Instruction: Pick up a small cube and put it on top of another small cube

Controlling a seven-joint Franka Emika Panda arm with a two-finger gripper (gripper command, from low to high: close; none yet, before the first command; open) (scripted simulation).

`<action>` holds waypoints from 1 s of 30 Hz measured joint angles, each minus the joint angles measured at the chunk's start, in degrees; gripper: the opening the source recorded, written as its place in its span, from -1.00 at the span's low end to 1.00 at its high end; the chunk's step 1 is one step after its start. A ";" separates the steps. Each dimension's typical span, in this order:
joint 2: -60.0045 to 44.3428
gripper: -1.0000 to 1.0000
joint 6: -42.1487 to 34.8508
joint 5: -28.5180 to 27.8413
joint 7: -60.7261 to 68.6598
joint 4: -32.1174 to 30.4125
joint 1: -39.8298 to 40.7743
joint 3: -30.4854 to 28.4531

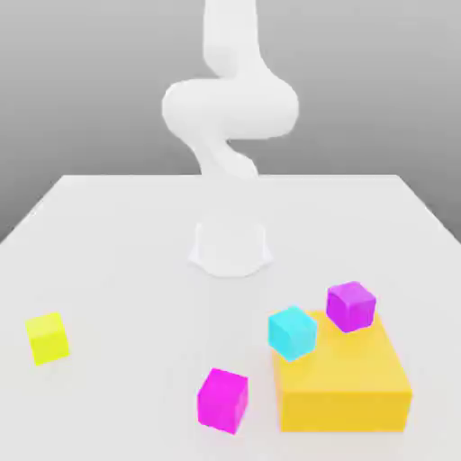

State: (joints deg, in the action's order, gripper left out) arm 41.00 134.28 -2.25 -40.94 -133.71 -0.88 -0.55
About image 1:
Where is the small yellow cube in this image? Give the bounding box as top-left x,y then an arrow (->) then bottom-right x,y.
24,312 -> 70,367

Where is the small magenta cube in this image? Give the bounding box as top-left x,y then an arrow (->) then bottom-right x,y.
196,367 -> 250,436

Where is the small cyan cube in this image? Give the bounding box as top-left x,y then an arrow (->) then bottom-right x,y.
267,304 -> 319,363

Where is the large orange box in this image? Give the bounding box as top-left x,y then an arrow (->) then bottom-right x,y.
271,310 -> 413,434

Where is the small purple cube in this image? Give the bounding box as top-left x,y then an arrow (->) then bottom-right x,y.
325,280 -> 377,334

